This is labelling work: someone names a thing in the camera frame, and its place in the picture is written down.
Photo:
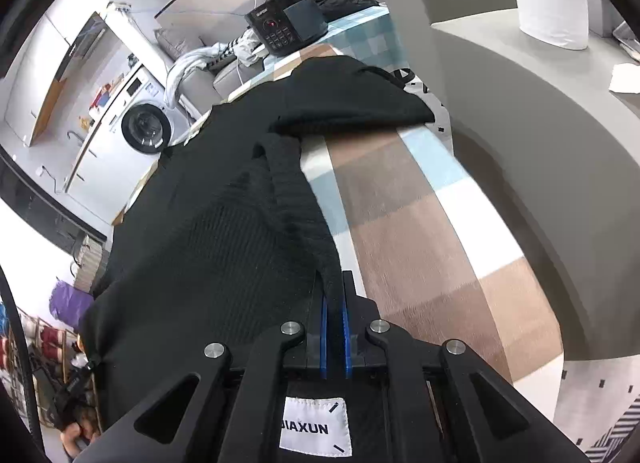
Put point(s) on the brown blue checked blanket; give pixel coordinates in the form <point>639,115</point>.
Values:
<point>425,253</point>

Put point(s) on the light grey garment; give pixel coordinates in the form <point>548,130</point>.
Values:
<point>185,68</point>

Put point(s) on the white wall cabinets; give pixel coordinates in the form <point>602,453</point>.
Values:
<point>37,78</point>

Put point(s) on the black white striped cloth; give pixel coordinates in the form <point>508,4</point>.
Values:
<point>220,55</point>

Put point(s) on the grey low table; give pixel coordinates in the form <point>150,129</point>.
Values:
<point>540,143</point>

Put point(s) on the white paper sheet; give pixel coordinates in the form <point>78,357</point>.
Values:
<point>625,78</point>

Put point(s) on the wooden shoe rack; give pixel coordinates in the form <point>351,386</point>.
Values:
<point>35,358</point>

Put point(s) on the grey sofa pillow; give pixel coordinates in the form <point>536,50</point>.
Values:
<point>175,42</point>

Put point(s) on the purple bag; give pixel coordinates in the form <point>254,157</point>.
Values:
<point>70,305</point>

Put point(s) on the black kitchen faucet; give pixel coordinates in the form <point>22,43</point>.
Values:
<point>75,135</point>

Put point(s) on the white kitchen base cabinet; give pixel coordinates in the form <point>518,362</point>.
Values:
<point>115,178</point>

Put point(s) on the black knit garment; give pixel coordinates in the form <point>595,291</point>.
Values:
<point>200,243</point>

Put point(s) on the white ribbed radiator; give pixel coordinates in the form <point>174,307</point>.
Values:
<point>89,260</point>

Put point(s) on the person's left hand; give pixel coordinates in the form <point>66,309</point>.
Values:
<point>77,443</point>

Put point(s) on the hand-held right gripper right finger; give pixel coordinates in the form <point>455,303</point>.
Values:
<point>346,338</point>

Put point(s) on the black electric pressure cooker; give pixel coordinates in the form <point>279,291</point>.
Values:
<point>280,23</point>

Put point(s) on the white washing machine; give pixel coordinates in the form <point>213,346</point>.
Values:
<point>145,125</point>

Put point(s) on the black range hood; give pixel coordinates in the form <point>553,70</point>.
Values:
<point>82,45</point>

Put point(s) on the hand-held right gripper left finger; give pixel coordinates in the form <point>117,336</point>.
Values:
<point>323,338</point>

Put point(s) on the white router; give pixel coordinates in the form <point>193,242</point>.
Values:
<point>120,6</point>

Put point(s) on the grey sofa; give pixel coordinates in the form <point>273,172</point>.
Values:
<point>230,79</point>

